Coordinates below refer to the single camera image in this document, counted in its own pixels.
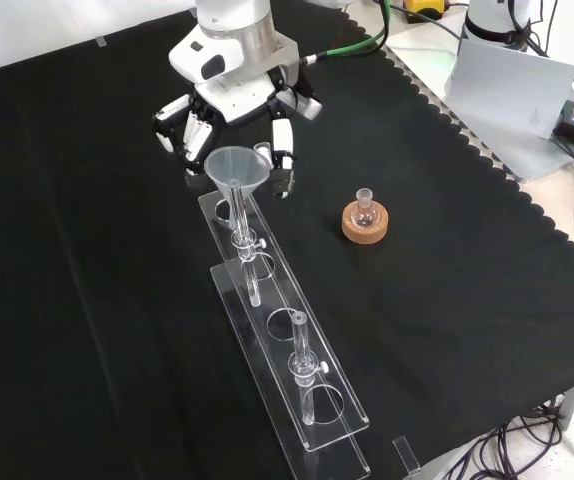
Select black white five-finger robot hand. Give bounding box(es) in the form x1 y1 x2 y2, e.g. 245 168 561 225
152 64 324 201

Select translucent plastic funnel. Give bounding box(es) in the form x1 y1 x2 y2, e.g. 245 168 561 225
203 146 272 239

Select clear acrylic funnel stand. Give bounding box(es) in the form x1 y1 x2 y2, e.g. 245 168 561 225
197 192 372 475

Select small round-bottom glass flask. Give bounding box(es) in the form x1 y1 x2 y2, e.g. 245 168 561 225
350 187 381 229

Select black bench cloth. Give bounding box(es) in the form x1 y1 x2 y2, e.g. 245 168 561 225
0 0 574 480

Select yellow stop button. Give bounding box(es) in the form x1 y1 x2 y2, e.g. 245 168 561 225
403 0 449 24

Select pale board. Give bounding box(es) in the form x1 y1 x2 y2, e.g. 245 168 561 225
444 37 574 182

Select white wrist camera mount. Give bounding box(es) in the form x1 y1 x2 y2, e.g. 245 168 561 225
168 29 301 96

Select green cable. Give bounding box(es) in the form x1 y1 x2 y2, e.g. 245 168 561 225
300 0 391 64

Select cork ring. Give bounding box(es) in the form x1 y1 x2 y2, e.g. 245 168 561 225
341 200 391 245

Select black floor cables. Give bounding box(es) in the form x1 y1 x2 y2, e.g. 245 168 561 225
461 394 574 480

